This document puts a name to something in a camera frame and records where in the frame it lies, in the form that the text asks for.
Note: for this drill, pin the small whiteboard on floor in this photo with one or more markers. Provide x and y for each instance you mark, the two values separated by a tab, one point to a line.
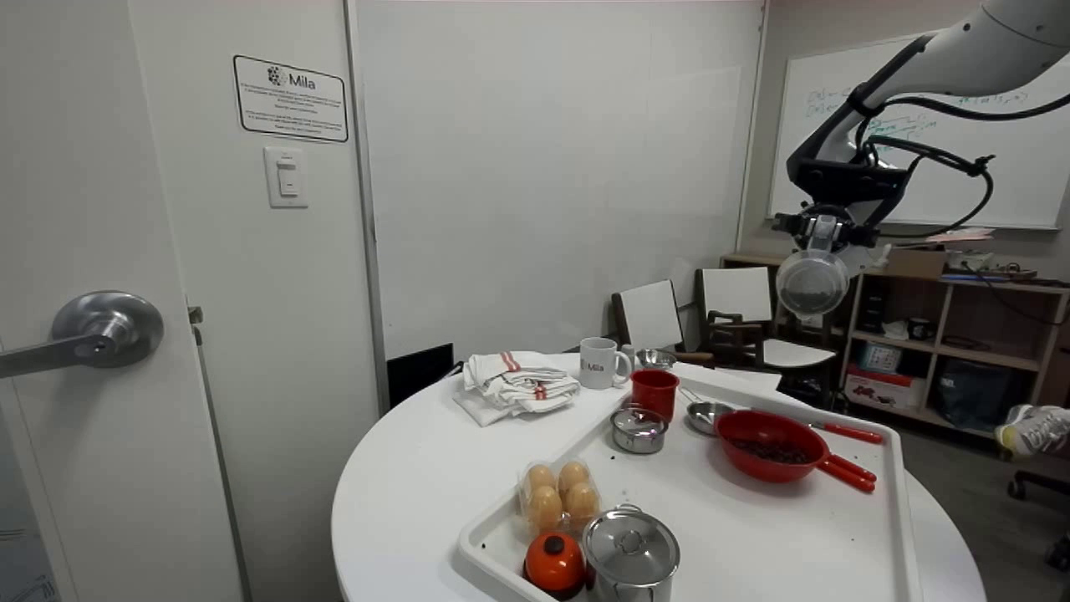
649	314

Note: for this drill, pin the clear plastic cup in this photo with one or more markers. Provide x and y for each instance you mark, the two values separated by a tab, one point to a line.
809	284

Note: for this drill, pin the black box by wall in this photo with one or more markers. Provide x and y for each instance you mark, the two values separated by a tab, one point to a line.
417	373

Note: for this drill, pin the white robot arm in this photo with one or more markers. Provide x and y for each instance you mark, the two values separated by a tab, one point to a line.
991	52

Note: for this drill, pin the large wall whiteboard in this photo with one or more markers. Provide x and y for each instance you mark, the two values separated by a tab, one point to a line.
1027	157

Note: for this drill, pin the red ceramic mug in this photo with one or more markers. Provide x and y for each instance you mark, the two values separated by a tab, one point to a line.
653	393

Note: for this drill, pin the white light switch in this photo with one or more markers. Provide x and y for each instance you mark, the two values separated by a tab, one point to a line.
286	188

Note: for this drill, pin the white plastic serving tray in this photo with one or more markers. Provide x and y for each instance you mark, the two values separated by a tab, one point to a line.
748	538

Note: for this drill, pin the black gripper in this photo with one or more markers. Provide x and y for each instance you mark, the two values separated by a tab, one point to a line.
848	188

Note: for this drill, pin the small orange round object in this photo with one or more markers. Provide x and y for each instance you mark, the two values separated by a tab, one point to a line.
556	566

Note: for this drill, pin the white grey mug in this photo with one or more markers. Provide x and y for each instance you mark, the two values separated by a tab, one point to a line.
603	362

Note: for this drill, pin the door lever handle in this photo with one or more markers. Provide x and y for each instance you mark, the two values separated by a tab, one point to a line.
99	330

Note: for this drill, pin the wall sign plaque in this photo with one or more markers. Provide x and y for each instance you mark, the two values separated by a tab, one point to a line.
291	100

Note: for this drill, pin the red bowl with beans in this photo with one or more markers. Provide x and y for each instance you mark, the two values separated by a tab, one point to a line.
779	450

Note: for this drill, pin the white red striped cloth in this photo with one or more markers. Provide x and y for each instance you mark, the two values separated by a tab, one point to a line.
512	385

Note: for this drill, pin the small steel bowl on tray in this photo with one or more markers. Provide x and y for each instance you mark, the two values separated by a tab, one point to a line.
700	417

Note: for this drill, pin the red handled knife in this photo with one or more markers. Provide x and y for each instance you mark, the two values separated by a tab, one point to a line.
855	432

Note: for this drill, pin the steel bowl on table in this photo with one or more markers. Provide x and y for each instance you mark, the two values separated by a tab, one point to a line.
649	360

